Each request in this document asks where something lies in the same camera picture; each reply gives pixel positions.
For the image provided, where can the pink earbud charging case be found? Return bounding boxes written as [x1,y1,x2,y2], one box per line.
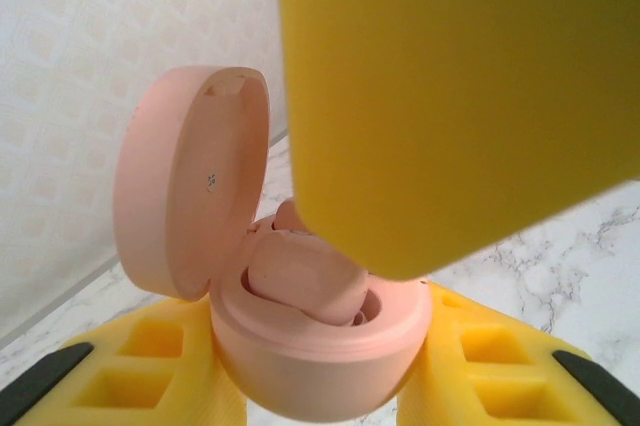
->
[112,64,434,420]

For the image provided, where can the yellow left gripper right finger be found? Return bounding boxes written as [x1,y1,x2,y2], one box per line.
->
[394,280,640,426]

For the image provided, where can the pink wireless earbud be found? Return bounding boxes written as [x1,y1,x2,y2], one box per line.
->
[239,228,371,328]

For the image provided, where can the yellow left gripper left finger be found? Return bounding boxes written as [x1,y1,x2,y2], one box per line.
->
[0,293,251,426]

